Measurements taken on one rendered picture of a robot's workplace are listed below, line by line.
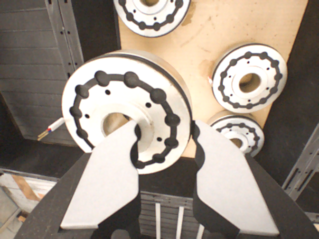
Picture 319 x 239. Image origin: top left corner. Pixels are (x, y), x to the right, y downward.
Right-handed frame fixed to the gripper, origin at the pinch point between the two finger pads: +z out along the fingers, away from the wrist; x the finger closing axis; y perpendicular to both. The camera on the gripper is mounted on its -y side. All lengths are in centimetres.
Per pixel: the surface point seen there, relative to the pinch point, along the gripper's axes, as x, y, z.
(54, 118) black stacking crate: -25.7, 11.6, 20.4
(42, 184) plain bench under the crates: -60, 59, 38
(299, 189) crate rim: 19.8, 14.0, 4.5
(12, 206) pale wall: -244, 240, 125
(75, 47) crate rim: -10.2, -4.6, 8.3
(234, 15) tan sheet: 9.4, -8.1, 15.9
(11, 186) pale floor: -224, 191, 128
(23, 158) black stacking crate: -32.4, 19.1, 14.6
